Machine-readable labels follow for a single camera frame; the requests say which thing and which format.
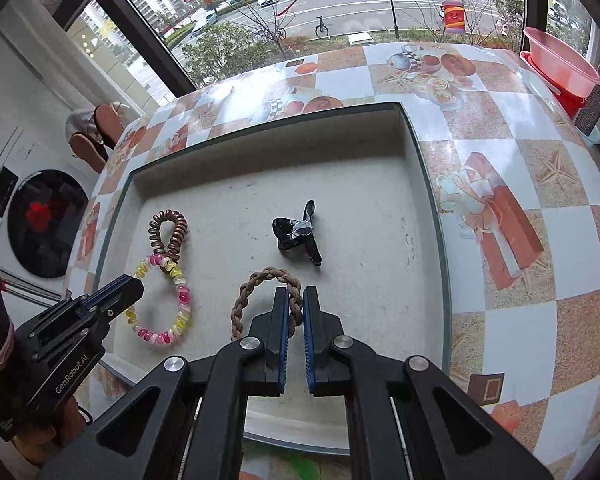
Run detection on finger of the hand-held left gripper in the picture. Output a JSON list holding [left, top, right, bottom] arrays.
[[97, 279, 146, 322], [72, 274, 137, 311]]

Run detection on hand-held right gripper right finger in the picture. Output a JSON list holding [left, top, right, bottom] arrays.
[[302, 286, 554, 480]]

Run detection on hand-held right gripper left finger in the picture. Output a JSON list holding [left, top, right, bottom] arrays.
[[35, 286, 292, 480]]

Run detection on pink yellow spiral hair tie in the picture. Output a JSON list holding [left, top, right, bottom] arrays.
[[125, 252, 194, 346]]

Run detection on brown braided hair tie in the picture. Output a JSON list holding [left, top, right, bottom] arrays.
[[230, 266, 304, 346]]

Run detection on grey shallow tray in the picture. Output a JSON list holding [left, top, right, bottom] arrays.
[[96, 101, 455, 457]]

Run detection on white washing machine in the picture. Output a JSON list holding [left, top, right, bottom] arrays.
[[0, 110, 93, 291]]

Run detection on black hair claw clip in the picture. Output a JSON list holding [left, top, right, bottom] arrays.
[[271, 200, 324, 267]]

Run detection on brown slipper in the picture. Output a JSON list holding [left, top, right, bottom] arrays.
[[94, 104, 126, 150], [70, 132, 109, 174]]

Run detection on grey cloth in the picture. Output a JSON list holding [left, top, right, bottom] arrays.
[[65, 101, 133, 136]]

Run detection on patterned checkered tablecloth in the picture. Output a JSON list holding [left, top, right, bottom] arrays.
[[62, 42, 600, 480]]

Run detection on red plastic bucket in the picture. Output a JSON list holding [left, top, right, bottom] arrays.
[[519, 51, 589, 121]]

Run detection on red firecracker window sticker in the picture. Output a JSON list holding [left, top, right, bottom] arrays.
[[440, 0, 467, 36]]

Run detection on dark grey textured mat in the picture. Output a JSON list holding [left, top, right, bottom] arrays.
[[574, 79, 600, 137]]

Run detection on pink plastic basin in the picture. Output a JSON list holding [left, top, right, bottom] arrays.
[[522, 26, 600, 99]]

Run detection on brown spiral hair tie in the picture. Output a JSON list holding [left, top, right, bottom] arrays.
[[147, 208, 189, 256]]

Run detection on black street lamp post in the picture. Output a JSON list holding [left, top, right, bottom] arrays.
[[384, 0, 401, 39]]

